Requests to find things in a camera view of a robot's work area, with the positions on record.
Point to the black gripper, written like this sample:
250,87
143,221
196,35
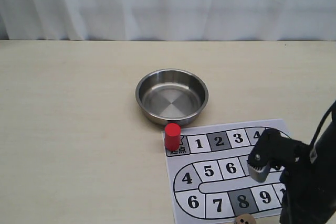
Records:
273,150

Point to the wooden die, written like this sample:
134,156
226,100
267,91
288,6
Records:
245,219

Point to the red cylinder game piece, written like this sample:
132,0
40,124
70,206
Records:
172,136

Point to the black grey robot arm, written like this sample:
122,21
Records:
308,171

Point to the paper game board sheet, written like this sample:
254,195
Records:
209,177

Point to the stainless steel round bowl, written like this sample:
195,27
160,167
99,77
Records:
171,96

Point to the white curtain backdrop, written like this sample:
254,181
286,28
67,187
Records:
168,20

